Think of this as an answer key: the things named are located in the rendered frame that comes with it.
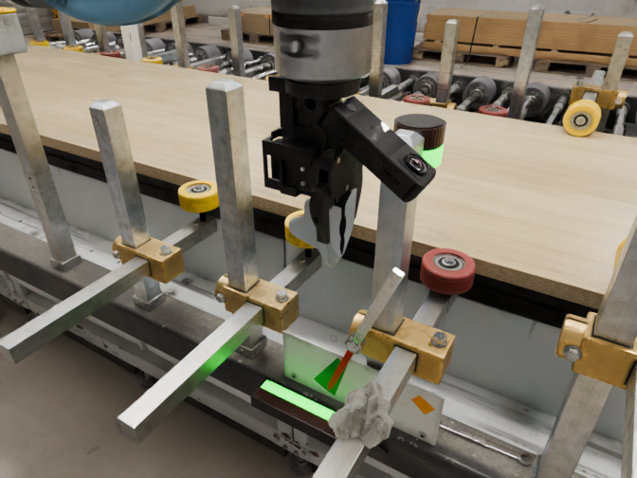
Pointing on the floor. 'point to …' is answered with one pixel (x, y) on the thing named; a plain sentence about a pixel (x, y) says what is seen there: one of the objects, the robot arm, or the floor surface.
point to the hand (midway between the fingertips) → (337, 257)
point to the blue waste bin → (401, 30)
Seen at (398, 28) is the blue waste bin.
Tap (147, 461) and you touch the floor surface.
